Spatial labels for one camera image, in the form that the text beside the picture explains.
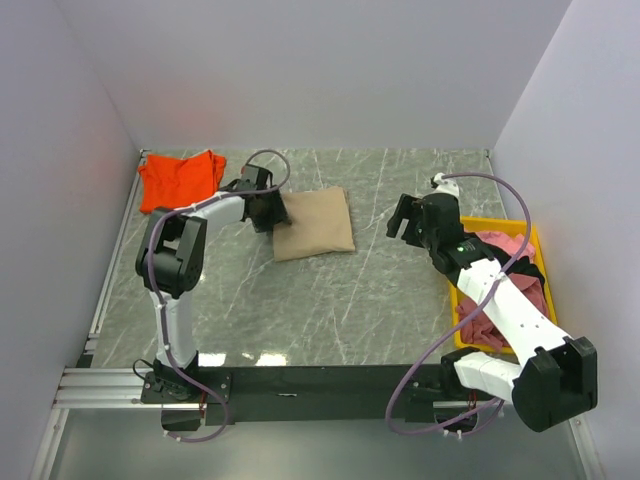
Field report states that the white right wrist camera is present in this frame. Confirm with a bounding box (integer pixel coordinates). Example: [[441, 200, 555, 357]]
[[431, 173, 460, 199]]

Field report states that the beige t shirt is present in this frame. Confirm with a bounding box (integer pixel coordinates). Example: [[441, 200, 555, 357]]
[[272, 186, 356, 262]]

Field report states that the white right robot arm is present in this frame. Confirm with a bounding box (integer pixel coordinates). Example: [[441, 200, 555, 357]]
[[387, 192, 598, 432]]

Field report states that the aluminium frame rail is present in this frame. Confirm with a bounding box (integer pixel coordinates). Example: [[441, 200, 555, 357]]
[[29, 147, 151, 480]]

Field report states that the orange t shirt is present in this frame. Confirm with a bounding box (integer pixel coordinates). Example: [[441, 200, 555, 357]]
[[138, 150, 227, 214]]

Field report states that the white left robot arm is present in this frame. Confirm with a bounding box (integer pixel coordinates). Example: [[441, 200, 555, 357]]
[[135, 163, 290, 402]]

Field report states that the pink t shirt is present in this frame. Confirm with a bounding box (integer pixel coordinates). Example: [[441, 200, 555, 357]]
[[453, 228, 558, 362]]

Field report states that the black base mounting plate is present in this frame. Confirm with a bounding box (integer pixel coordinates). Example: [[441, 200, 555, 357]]
[[139, 364, 501, 432]]

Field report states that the yellow plastic bin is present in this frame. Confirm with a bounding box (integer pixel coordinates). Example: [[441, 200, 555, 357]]
[[454, 216, 558, 354]]

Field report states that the black t shirt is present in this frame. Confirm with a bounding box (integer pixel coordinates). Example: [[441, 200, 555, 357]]
[[469, 230, 546, 287]]

